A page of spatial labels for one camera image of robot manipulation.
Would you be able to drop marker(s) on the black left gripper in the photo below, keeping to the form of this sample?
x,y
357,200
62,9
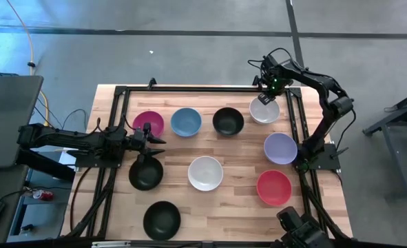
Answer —
x,y
139,141

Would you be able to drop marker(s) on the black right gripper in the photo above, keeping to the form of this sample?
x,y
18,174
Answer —
x,y
273,81

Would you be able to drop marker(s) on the white bowl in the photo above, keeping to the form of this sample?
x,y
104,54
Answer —
x,y
205,173
266,113

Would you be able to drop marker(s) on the magenta bowl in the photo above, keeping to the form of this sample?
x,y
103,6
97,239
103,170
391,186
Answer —
x,y
151,118

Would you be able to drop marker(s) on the black bowl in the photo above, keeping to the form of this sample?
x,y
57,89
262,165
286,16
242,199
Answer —
x,y
228,121
146,174
162,220

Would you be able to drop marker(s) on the blue bowl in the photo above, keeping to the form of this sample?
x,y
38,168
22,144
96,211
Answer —
x,y
186,122

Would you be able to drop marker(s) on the lavender bowl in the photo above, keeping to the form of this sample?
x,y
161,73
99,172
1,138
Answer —
x,y
279,148

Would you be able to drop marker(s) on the red bowl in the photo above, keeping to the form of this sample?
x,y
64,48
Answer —
x,y
274,187

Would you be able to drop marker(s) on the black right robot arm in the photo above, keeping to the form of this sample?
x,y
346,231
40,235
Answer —
x,y
322,127

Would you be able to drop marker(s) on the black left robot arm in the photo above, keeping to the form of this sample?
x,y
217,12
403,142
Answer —
x,y
69,139

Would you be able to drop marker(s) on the small black clamp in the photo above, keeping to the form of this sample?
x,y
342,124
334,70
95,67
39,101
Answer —
x,y
151,83

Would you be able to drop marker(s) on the red drink can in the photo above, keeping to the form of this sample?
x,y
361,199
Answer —
x,y
43,195

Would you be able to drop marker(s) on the dark metal desk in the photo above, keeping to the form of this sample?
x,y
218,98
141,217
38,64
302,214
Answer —
x,y
396,151

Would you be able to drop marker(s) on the black desk surface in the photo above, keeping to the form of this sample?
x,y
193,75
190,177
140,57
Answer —
x,y
3,186

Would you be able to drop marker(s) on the black aluminium table frame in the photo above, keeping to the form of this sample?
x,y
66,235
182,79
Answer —
x,y
206,89

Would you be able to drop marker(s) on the silver bracket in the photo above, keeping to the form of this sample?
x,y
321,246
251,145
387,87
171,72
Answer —
x,y
110,244

